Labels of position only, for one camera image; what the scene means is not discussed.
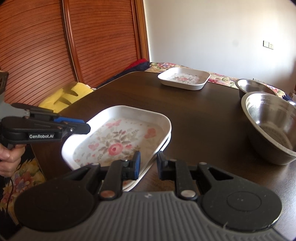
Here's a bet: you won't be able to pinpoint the white wall switch plate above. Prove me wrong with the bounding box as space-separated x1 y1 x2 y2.
263 41 273 50

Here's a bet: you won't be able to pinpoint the red and navy folded clothes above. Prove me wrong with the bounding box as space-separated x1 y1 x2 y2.
96 59 150 88

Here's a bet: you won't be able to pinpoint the large steel bowl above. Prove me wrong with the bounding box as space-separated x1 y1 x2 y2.
241 92 295 165

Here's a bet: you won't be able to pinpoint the deep steel bowl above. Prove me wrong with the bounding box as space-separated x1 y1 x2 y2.
235 79 276 98

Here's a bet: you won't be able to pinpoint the wooden louvered wardrobe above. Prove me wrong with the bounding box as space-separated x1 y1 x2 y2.
1 1 149 105

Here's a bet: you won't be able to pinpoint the person left hand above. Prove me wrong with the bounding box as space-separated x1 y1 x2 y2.
0 144 25 177

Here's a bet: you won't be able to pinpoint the yellow plush toy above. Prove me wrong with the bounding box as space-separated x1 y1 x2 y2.
38 82 95 113

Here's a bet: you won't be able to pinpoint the floral bed quilt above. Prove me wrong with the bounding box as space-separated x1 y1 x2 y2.
146 62 292 101

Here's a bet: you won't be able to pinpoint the floral white square plate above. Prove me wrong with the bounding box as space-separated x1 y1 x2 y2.
115 134 172 192
61 105 173 172
158 67 211 91

